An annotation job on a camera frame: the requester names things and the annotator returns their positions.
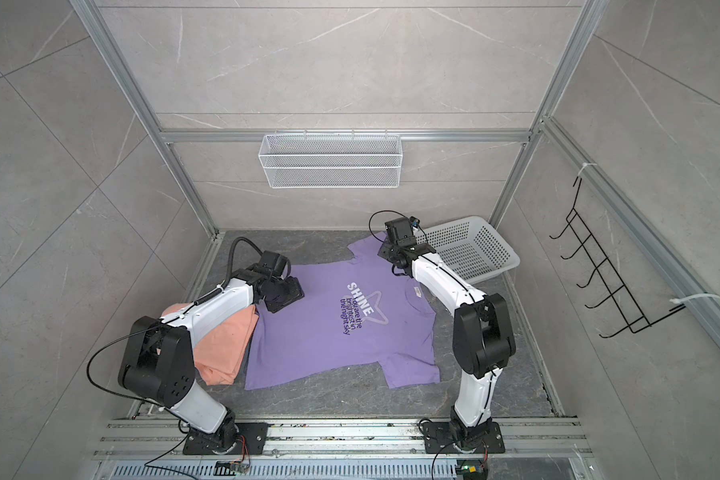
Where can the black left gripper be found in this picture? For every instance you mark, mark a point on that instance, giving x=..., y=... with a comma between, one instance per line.
x=296, y=292

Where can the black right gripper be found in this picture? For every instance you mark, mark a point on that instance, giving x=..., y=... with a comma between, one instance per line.
x=385, y=250

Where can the purple t-shirt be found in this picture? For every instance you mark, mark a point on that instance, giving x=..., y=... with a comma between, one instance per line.
x=353, y=312

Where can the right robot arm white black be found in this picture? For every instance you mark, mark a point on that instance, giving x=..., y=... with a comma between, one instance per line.
x=482, y=337

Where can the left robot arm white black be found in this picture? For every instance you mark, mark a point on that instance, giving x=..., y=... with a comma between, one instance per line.
x=158, y=361

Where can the white plastic laundry basket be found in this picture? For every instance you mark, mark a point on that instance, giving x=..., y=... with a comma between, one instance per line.
x=472, y=248

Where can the pink folded t-shirt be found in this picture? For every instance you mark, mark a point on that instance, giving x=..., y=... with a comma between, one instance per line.
x=220, y=345

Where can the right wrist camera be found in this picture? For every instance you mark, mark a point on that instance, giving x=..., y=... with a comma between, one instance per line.
x=400, y=232

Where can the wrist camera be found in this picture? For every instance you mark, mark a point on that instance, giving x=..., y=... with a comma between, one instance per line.
x=400, y=232
x=273, y=264

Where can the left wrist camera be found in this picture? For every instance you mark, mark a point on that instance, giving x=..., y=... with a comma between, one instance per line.
x=273, y=264

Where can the white wire mesh wall basket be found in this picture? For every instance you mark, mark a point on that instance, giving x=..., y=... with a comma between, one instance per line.
x=311, y=161

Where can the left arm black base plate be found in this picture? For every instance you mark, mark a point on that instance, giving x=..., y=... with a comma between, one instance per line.
x=229, y=439

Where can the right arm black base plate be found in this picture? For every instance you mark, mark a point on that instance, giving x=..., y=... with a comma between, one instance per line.
x=452, y=437

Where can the aluminium rail base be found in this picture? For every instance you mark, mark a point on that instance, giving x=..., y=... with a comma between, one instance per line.
x=396, y=448

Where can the black wire hook rack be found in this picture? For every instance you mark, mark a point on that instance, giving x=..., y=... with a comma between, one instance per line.
x=631, y=317

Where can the aluminium frame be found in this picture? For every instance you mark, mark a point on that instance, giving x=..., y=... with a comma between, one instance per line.
x=676, y=272

